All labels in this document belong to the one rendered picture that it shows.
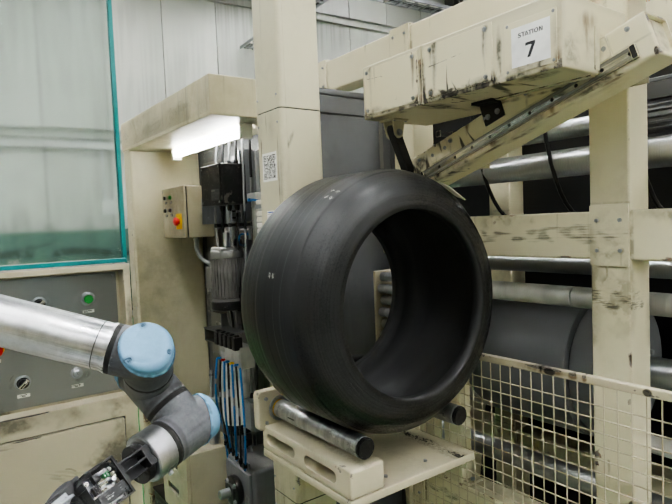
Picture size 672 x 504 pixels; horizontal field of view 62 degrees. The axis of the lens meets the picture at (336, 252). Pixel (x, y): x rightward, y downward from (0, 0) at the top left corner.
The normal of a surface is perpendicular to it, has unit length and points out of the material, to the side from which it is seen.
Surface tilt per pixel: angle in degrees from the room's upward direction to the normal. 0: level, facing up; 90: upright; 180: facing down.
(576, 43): 90
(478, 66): 90
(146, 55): 90
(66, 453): 90
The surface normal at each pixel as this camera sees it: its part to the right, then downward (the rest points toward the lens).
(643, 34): -0.81, 0.07
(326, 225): -0.08, -0.43
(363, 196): 0.07, -0.61
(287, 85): 0.59, 0.02
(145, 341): 0.34, -0.49
